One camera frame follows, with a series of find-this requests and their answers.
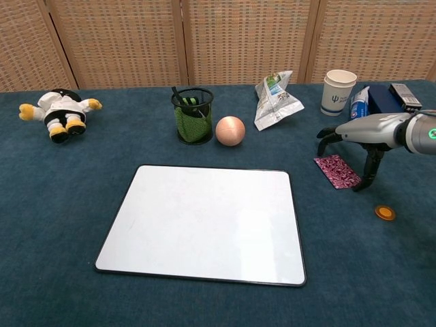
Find navy blue box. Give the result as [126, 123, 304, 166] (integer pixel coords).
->
[363, 84, 405, 116]

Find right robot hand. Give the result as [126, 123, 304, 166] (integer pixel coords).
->
[315, 112, 409, 193]

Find white rectangular board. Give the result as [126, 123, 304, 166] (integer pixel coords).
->
[94, 165, 307, 287]

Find white snack bag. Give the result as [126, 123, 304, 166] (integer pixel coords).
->
[253, 70, 305, 131]

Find blue felt table cover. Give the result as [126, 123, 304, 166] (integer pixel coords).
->
[0, 80, 436, 327]

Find white paper cup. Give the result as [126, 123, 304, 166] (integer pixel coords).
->
[320, 69, 358, 117]

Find woven folding screen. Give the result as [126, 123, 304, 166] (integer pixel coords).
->
[0, 0, 436, 93]

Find black mesh pen holder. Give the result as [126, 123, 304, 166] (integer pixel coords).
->
[170, 87, 215, 145]

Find green mesh cloth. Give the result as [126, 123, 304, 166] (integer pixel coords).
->
[174, 97, 211, 142]

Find penguin plush toy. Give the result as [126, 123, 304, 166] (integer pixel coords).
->
[18, 87, 103, 144]

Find blue white toothpaste tube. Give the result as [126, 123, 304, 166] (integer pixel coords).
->
[348, 85, 371, 121]

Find small grey black box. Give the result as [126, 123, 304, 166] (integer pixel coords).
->
[389, 82, 423, 112]

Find small orange disc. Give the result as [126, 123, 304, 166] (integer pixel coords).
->
[375, 204, 396, 221]

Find copper pink ball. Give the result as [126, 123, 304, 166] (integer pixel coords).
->
[215, 116, 246, 147]

